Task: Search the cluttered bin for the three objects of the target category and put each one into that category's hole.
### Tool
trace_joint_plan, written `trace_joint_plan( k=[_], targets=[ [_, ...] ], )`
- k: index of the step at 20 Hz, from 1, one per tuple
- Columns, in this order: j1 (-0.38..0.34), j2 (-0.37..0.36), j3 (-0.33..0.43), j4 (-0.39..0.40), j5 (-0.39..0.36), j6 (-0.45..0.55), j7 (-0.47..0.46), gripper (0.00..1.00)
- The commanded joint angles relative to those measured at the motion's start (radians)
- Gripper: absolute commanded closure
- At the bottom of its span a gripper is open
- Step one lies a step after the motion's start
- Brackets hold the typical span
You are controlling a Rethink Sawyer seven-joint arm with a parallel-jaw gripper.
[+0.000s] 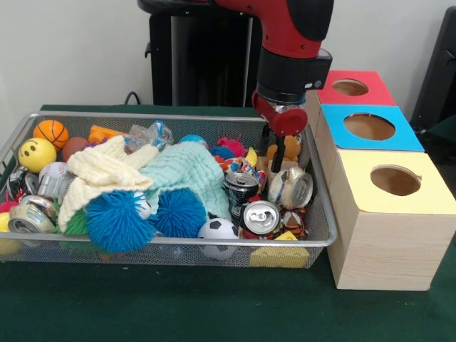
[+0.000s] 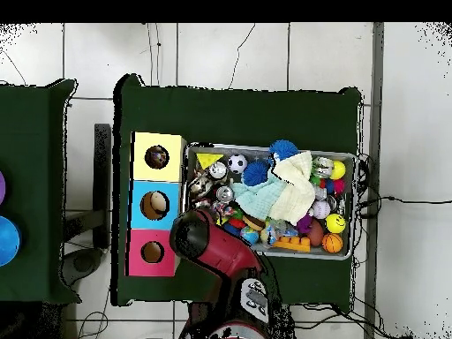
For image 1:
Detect yellow smiley ball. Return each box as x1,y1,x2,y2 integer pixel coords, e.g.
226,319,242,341
17,138,58,174

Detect crushed red soda can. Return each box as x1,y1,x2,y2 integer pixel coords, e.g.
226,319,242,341
242,199,282,240

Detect black upright panel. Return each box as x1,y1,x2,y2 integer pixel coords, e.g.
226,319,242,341
409,6,456,125

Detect blue spiky ball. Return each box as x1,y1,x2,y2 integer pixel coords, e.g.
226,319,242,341
155,188,208,239

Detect mint knitted cloth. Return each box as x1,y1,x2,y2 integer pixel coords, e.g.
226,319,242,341
139,142,232,222

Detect cream knitted cloth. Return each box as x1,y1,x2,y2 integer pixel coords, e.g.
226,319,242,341
56,135,160,232

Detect orange toy basketball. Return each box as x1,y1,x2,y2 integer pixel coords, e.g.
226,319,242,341
33,120,70,152

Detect brown teddy bear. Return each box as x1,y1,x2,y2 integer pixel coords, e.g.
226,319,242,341
266,135,303,162

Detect wooden box with three holes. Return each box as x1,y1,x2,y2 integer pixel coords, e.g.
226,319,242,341
301,69,456,291

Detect metal mesh bin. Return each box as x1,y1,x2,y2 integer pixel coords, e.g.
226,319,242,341
0,110,338,269

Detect red patterned cloth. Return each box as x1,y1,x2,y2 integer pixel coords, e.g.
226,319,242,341
219,156,268,182

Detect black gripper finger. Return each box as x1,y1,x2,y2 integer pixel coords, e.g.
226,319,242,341
270,134,286,174
259,123,272,158

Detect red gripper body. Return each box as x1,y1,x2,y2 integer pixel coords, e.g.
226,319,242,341
251,90,309,138

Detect dark green table cloth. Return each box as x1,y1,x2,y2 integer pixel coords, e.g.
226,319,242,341
415,115,456,172
0,104,456,342

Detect crushed silver soda can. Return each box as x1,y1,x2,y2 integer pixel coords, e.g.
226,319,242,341
267,167,314,209

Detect blue fuzzy ball with eye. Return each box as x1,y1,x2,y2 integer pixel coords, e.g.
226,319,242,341
84,190,158,254

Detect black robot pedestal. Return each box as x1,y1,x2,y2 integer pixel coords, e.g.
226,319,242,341
137,0,271,108

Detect black cable loop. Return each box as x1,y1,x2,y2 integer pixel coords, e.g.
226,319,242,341
123,90,144,105

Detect black and white soccer ball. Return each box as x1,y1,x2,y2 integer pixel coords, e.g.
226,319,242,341
197,217,240,240

